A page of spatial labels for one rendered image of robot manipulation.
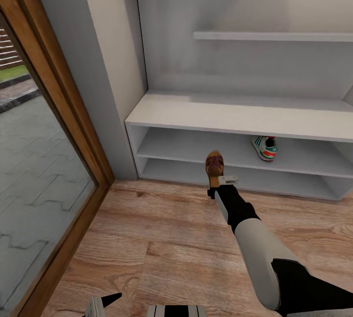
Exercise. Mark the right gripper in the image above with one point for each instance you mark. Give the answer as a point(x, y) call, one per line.
point(212, 192)

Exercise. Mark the door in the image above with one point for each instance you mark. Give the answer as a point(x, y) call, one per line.
point(54, 174)

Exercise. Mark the gym shoe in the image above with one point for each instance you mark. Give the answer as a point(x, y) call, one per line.
point(265, 146)

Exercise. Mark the sandal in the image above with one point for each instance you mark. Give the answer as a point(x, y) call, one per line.
point(214, 168)

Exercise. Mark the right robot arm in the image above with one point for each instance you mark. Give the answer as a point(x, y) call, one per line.
point(281, 281)

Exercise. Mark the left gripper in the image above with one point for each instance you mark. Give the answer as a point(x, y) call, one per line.
point(110, 299)

